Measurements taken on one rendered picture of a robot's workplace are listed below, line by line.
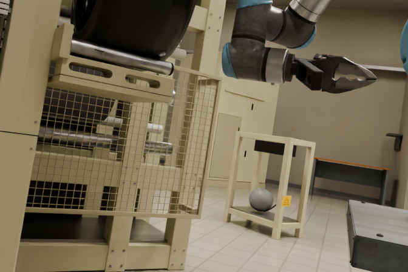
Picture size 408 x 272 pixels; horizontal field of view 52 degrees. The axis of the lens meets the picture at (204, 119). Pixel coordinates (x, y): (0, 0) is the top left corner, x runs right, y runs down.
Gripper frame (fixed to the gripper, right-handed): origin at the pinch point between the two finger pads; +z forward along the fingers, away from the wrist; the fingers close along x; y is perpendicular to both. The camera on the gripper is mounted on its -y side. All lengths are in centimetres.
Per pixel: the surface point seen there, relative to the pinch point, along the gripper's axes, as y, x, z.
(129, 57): 9, 4, -70
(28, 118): -12, 21, -91
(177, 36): 19, -2, -58
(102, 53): 3, 3, -76
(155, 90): 11, 14, -62
